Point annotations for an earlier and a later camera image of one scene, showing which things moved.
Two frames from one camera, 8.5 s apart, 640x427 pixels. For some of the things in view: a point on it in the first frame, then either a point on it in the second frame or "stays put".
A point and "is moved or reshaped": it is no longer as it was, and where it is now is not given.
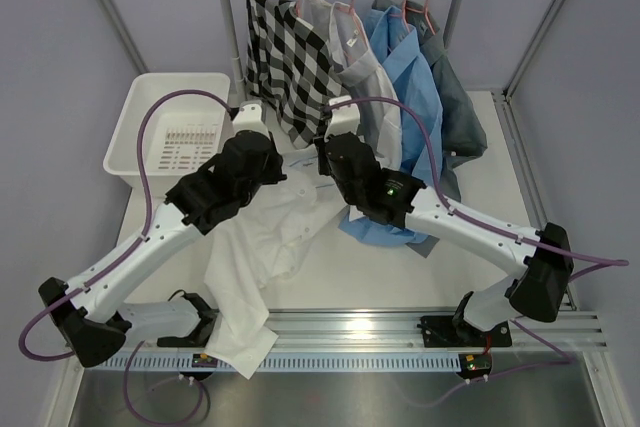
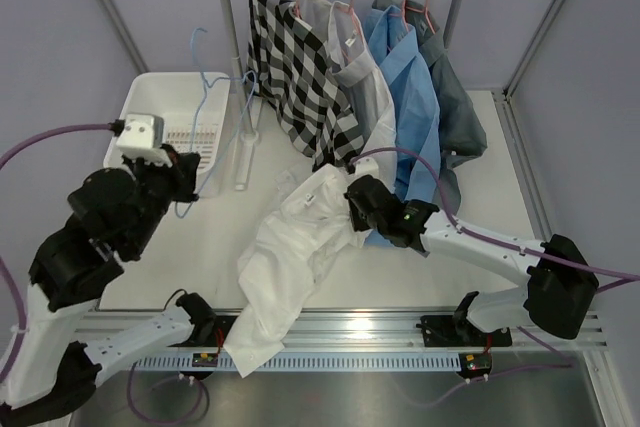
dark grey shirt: [462, 135] stays put
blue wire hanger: [301, 160] to [203, 89]
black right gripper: [321, 143] to [358, 224]
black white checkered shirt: [289, 66] stays put
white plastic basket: [180, 134] stays put
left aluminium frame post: [111, 10] stays put
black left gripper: [275, 160] to [183, 171]
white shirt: [264, 239] is moved or reshaped
